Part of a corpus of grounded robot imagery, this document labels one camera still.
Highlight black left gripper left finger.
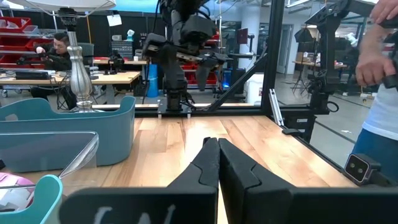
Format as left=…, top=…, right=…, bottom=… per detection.
left=58, top=136, right=221, bottom=224

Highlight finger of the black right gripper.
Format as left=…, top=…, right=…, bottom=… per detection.
left=195, top=60, right=218, bottom=92
left=161, top=45, right=188, bottom=91

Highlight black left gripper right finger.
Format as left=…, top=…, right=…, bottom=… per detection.
left=218, top=138, right=398, bottom=224

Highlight pink and white stapler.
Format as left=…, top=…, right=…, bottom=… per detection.
left=0, top=172, right=35, bottom=213

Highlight red shelf rack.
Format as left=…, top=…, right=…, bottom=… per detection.
left=182, top=30, right=220, bottom=86

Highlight blue barrel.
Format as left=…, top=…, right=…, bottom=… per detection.
left=145, top=63, right=159, bottom=98

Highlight white bin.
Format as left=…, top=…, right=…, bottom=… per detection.
left=245, top=73, right=265, bottom=105

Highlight wooden desk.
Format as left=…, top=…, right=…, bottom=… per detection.
left=0, top=70, right=141, bottom=105

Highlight white paper sheet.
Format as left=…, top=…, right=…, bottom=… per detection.
left=106, top=14, right=123, bottom=27

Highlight table lamp white shade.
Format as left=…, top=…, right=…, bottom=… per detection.
left=6, top=0, right=118, bottom=113

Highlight black tripod light stand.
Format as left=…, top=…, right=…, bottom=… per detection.
left=292, top=27, right=315, bottom=94

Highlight dark teal plastic bin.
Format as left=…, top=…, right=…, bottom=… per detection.
left=0, top=95, right=137, bottom=174

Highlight person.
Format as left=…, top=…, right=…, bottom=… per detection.
left=29, top=30, right=91, bottom=110
left=351, top=0, right=398, bottom=183

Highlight black case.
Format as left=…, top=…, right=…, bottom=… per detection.
left=14, top=70, right=52, bottom=80

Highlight clear plastic container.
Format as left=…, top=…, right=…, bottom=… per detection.
left=0, top=130, right=100, bottom=189

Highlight teal green plastic bin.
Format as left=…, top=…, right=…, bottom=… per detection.
left=0, top=174, right=64, bottom=224

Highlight red shelf bins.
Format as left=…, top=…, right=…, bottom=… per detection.
left=0, top=17, right=53, bottom=69

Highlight black aluminium table frame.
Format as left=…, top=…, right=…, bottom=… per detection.
left=92, top=0, right=343, bottom=144

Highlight silver bracket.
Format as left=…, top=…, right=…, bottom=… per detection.
left=269, top=88, right=284, bottom=127

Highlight black table-level camera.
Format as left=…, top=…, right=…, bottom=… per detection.
left=343, top=153, right=384, bottom=187

